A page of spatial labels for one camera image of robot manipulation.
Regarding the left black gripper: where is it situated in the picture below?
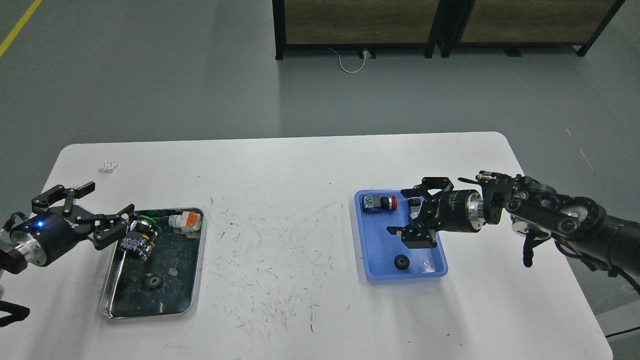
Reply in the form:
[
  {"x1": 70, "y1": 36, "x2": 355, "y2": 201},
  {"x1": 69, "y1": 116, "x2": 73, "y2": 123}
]
[{"x1": 9, "y1": 181, "x2": 135, "y2": 267}]

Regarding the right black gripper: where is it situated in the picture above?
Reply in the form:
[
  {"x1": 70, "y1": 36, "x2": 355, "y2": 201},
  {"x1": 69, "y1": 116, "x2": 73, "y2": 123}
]
[{"x1": 387, "y1": 177, "x2": 485, "y2": 249}]

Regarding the black gear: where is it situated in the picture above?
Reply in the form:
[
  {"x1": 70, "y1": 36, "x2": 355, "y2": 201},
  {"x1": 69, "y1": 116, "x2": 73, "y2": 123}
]
[
  {"x1": 393, "y1": 254, "x2": 410, "y2": 271},
  {"x1": 143, "y1": 274, "x2": 165, "y2": 291}
]

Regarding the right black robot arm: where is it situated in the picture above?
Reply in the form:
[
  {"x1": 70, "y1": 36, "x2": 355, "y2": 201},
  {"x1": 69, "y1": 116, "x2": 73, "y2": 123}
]
[{"x1": 386, "y1": 171, "x2": 640, "y2": 291}]

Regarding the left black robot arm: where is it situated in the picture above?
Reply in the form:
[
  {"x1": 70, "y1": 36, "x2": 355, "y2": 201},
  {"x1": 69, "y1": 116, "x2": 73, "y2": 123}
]
[{"x1": 0, "y1": 181, "x2": 135, "y2": 275}]

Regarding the blue plastic tray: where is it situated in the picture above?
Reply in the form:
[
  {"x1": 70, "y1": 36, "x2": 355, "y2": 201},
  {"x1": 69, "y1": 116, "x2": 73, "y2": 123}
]
[{"x1": 353, "y1": 189, "x2": 449, "y2": 281}]

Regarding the silver metal tray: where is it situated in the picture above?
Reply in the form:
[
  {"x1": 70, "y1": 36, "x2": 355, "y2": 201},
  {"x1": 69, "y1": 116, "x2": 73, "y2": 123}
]
[{"x1": 98, "y1": 207, "x2": 206, "y2": 321}]

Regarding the small white plastic piece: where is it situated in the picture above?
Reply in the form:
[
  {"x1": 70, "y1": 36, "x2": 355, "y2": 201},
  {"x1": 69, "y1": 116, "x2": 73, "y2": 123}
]
[{"x1": 98, "y1": 161, "x2": 119, "y2": 174}]

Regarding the right wooden cabinet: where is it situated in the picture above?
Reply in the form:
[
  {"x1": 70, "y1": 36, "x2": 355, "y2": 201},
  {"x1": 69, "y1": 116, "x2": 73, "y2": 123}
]
[{"x1": 438, "y1": 0, "x2": 624, "y2": 59}]

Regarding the wooden cabinet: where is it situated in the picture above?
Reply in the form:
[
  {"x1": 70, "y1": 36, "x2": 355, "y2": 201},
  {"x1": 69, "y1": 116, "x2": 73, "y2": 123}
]
[
  {"x1": 438, "y1": 0, "x2": 624, "y2": 59},
  {"x1": 271, "y1": 0, "x2": 450, "y2": 60}
]

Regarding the left wooden cabinet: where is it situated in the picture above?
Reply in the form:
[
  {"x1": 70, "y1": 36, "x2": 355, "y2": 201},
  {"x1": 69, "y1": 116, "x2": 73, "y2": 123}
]
[{"x1": 271, "y1": 0, "x2": 450, "y2": 60}]

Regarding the yellow push button switch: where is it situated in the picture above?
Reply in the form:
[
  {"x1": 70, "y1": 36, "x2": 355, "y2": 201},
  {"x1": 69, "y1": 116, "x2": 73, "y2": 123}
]
[{"x1": 407, "y1": 197, "x2": 423, "y2": 221}]

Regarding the red push button switch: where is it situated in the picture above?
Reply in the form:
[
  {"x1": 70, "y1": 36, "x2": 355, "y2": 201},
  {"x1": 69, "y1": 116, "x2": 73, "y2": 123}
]
[{"x1": 361, "y1": 193, "x2": 398, "y2": 214}]

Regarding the green push button switch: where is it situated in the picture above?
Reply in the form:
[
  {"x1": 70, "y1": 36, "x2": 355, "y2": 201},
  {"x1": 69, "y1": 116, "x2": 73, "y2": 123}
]
[{"x1": 118, "y1": 215, "x2": 162, "y2": 262}]

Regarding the orange white switch module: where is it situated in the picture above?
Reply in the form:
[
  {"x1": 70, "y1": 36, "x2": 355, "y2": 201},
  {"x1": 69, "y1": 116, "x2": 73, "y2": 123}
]
[{"x1": 167, "y1": 210, "x2": 202, "y2": 239}]

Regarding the black cable left side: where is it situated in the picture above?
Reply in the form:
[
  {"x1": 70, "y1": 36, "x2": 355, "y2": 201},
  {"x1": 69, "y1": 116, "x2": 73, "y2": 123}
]
[{"x1": 0, "y1": 301, "x2": 31, "y2": 328}]

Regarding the white cable on floor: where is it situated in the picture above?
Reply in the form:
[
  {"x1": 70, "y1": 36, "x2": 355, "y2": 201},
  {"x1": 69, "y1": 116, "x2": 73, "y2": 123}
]
[{"x1": 328, "y1": 47, "x2": 375, "y2": 74}]

